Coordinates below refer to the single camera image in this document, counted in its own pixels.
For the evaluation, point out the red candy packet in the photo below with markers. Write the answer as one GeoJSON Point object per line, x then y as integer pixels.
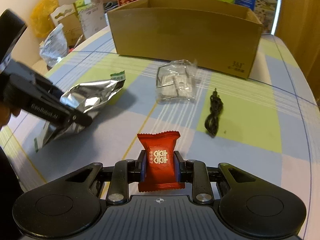
{"type": "Point", "coordinates": [160, 167]}

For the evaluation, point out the brown cardboard box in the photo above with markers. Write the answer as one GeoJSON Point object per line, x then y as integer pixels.
{"type": "Point", "coordinates": [216, 35]}

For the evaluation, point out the crumpled clear plastic bag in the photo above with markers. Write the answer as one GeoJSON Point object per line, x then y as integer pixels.
{"type": "Point", "coordinates": [54, 48]}

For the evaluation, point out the left hand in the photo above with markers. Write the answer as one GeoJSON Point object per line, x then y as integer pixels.
{"type": "Point", "coordinates": [6, 112]}

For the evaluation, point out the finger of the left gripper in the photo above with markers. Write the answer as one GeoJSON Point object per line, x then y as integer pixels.
{"type": "Point", "coordinates": [62, 109]}

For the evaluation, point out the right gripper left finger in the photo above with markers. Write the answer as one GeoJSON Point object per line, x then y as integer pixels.
{"type": "Point", "coordinates": [121, 175]}

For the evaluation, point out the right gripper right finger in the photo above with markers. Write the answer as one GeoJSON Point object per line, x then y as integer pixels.
{"type": "Point", "coordinates": [199, 175]}

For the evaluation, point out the silver green tea pouch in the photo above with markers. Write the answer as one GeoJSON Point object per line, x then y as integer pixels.
{"type": "Point", "coordinates": [89, 98]}

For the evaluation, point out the brown paper bag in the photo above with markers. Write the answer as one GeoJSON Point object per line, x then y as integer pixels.
{"type": "Point", "coordinates": [80, 20]}

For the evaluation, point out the clear packaged wire rack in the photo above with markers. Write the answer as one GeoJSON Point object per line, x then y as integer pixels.
{"type": "Point", "coordinates": [176, 80]}

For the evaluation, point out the yellow plastic bag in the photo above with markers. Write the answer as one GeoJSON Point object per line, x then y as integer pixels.
{"type": "Point", "coordinates": [40, 19]}

